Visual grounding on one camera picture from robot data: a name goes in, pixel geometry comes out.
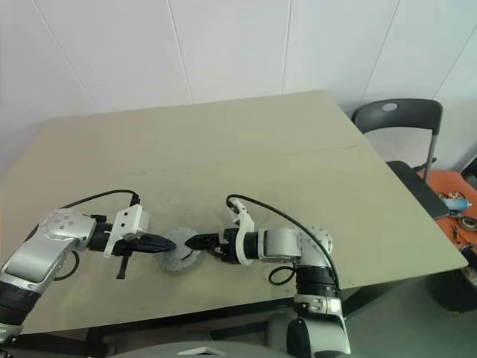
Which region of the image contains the small grey rounded shape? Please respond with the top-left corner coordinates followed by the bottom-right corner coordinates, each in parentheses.
top-left (265, 315), bottom-right (297, 354)

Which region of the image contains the large grey rounded shape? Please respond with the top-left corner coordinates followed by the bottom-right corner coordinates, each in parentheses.
top-left (111, 330), bottom-right (269, 358)

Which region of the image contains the orange box with parts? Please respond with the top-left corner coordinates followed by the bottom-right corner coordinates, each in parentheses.
top-left (416, 169), bottom-right (477, 269)

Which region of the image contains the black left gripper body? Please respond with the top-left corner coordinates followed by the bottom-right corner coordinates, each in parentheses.
top-left (111, 238), bottom-right (148, 280)

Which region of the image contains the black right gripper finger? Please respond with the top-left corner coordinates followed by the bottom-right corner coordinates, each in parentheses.
top-left (184, 233), bottom-right (224, 246)
top-left (184, 242), bottom-right (224, 254)

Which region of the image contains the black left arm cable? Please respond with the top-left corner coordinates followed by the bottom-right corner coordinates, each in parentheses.
top-left (54, 189), bottom-right (141, 281)

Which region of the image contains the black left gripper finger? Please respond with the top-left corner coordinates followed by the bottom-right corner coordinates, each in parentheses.
top-left (139, 244), bottom-right (175, 257)
top-left (142, 233), bottom-right (176, 248)

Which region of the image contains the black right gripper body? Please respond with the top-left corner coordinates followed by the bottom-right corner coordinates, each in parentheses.
top-left (210, 229), bottom-right (241, 265)

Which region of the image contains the grey finned motor cover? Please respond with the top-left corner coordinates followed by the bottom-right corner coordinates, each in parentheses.
top-left (155, 227), bottom-right (200, 269)

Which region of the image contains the black plastic chair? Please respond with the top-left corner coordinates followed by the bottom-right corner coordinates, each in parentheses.
top-left (352, 98), bottom-right (452, 221)

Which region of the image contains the small blue object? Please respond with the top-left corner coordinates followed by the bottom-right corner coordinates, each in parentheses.
top-left (442, 197), bottom-right (473, 210)

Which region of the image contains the black table frame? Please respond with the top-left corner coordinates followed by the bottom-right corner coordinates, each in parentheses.
top-left (87, 286), bottom-right (373, 351)

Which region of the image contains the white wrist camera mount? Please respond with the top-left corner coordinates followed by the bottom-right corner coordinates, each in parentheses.
top-left (104, 204), bottom-right (151, 258)
top-left (227, 199), bottom-right (258, 266)

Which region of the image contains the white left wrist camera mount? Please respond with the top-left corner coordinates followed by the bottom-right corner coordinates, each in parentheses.
top-left (104, 204), bottom-right (151, 258)

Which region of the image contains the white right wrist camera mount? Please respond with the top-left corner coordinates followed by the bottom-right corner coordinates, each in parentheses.
top-left (227, 199), bottom-right (258, 266)

